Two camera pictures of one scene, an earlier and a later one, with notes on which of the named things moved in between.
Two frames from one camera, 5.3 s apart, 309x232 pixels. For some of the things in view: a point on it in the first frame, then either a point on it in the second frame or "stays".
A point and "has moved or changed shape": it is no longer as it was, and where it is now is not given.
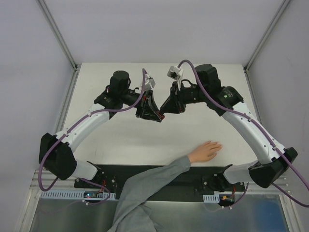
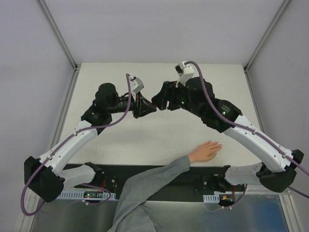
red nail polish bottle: x=161 y=116 has moved or changed shape
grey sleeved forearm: x=131 y=215 stays
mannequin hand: x=205 y=152 stays
